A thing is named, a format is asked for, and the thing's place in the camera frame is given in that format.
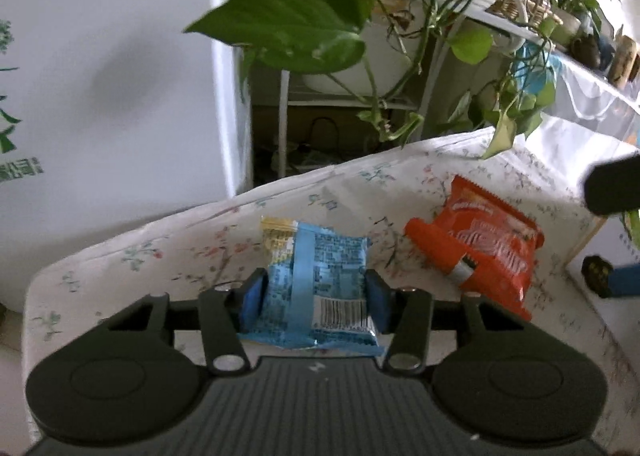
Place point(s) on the light blue plastic object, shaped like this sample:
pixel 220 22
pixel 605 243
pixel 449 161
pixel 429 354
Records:
pixel 537 76

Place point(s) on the floral tablecloth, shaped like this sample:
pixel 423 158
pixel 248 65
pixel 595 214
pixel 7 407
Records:
pixel 150 256

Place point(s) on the small dark plant pot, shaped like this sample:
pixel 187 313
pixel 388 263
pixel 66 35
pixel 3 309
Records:
pixel 587 48

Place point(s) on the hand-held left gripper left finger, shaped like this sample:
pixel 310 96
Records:
pixel 252 298

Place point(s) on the white metal plant rack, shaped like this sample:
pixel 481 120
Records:
pixel 282 136

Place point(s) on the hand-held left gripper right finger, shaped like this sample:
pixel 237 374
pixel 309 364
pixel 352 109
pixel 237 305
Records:
pixel 377 301

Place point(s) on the trailing pothos plant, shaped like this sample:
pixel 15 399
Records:
pixel 300 11
pixel 480 43

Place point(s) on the orange snack packet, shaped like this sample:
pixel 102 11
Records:
pixel 480 241

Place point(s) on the wicker basket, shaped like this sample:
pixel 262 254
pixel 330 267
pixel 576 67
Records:
pixel 525 11

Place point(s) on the white refrigerator with green print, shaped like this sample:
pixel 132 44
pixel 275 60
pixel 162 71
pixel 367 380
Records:
pixel 100 86

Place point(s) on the white planter pot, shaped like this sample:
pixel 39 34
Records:
pixel 395 71

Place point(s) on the cardboard box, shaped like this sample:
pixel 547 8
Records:
pixel 585 296

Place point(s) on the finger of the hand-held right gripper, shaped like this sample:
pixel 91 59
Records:
pixel 612 188
pixel 626 281

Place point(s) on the light blue snack packet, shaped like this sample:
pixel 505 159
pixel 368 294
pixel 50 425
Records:
pixel 320 281

